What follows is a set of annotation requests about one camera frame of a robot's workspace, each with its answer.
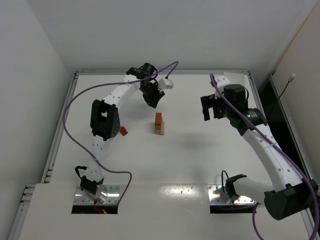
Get black wall cable white plug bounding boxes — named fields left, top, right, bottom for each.
left=265, top=73, right=296, bottom=118

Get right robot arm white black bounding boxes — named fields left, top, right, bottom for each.
left=200, top=84, right=319, bottom=220

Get red arch wood block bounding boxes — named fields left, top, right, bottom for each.
left=119, top=126, right=128, bottom=136

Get purple cable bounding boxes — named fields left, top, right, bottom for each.
left=209, top=73, right=320, bottom=240
left=62, top=60, right=180, bottom=207

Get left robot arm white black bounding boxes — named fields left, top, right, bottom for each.
left=80, top=63, right=165, bottom=203

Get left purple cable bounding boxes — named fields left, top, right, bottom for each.
left=62, top=60, right=180, bottom=207

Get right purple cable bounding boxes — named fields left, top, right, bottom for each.
left=209, top=73, right=320, bottom=240

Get red small wood block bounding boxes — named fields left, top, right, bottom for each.
left=154, top=112, right=163, bottom=127

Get aluminium table frame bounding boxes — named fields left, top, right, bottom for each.
left=7, top=70, right=320, bottom=240

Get long light wood block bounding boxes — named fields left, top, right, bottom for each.
left=154, top=125, right=162, bottom=135

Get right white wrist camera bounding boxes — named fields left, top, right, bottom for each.
left=214, top=75, right=231, bottom=92

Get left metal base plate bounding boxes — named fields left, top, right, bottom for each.
left=73, top=185, right=120, bottom=206

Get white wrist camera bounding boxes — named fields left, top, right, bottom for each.
left=214, top=75, right=231, bottom=92
left=158, top=78, right=174, bottom=91

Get light wood rectangular block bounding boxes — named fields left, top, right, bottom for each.
left=159, top=121, right=165, bottom=135

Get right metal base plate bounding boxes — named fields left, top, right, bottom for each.
left=207, top=184, right=256, bottom=207

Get white perforated box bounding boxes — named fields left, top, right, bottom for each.
left=223, top=72, right=249, bottom=87

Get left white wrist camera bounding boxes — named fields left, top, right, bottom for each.
left=158, top=78, right=174, bottom=91

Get metal base plate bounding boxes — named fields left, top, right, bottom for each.
left=73, top=185, right=120, bottom=206
left=207, top=184, right=256, bottom=207

